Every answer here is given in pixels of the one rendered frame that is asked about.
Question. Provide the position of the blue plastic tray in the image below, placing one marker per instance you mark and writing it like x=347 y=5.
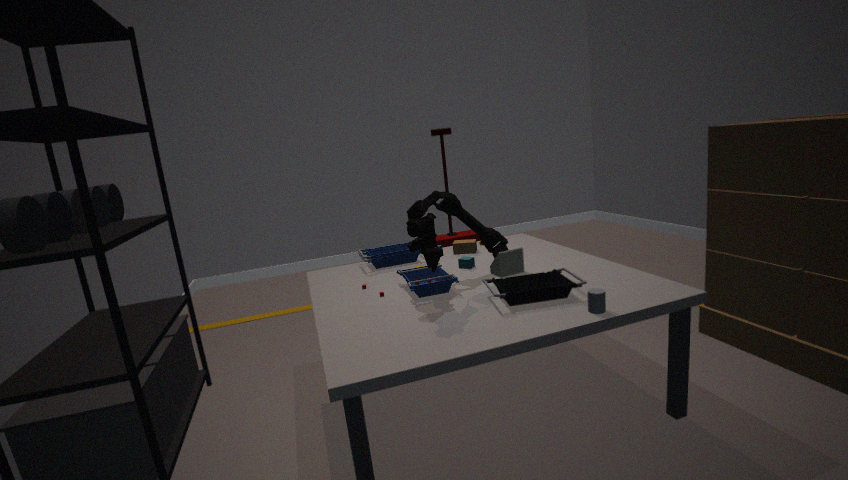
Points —
x=425 y=289

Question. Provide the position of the grey cylinder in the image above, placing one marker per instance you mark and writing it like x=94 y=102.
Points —
x=596 y=301

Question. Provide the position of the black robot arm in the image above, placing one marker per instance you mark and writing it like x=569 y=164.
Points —
x=450 y=205

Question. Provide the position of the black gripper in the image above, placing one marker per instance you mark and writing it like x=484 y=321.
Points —
x=432 y=255

